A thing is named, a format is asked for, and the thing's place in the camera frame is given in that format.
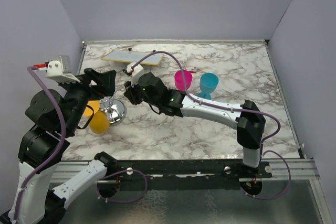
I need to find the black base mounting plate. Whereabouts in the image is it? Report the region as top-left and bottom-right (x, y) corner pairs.
(107, 159), (272, 190)

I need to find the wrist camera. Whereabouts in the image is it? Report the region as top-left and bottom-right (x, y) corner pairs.
(125, 61), (144, 87)
(33, 55), (80, 84)

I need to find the blue plastic wine glass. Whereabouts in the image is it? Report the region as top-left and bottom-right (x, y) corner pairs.
(197, 72), (219, 100)

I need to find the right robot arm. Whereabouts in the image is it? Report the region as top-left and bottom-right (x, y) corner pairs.
(124, 72), (266, 177)

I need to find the yellow wine glass rear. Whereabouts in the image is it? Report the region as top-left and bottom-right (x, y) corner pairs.
(83, 100), (100, 116)

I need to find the red card box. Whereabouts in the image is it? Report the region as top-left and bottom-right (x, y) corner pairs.
(184, 66), (197, 73)

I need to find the aluminium rail frame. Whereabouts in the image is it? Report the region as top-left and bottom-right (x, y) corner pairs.
(53, 42), (324, 223)

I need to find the pink plastic wine glass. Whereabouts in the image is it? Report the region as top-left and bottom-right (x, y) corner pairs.
(174, 70), (193, 91)

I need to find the yellow wine glass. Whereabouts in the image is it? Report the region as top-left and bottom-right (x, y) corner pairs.
(83, 100), (100, 116)
(89, 111), (110, 134)

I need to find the yellow wine glass front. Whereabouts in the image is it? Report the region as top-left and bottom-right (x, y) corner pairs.
(89, 111), (110, 134)

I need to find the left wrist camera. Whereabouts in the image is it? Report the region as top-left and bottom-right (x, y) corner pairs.
(33, 55), (80, 84)

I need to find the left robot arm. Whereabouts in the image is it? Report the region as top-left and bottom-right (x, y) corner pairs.
(1, 68), (117, 223)

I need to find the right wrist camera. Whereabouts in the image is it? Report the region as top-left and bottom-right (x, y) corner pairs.
(125, 61), (144, 87)

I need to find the chrome wine glass rack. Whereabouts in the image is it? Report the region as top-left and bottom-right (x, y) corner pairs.
(99, 95), (127, 126)

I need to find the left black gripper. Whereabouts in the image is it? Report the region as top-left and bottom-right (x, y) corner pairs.
(60, 67), (117, 133)

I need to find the yellow framed whiteboard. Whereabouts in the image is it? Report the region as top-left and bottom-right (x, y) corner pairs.
(101, 50), (164, 66)

